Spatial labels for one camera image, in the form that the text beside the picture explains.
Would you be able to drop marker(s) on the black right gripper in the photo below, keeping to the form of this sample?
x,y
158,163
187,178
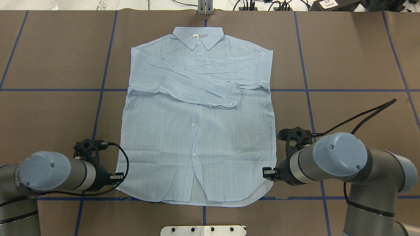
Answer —
x,y
284,172

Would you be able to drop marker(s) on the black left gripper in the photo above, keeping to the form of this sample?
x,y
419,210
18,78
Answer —
x,y
102,173

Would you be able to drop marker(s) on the light blue button-up shirt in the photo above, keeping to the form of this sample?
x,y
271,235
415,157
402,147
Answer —
x,y
198,124

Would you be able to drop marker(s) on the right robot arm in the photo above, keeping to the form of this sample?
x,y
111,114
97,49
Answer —
x,y
376,178

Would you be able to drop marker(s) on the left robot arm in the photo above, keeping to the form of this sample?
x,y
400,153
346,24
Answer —
x,y
49,172

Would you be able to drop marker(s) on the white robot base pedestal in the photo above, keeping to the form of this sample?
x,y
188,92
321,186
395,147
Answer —
x,y
215,230

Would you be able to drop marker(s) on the grey aluminium frame post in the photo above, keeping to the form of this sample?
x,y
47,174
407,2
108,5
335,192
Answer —
x,y
205,7

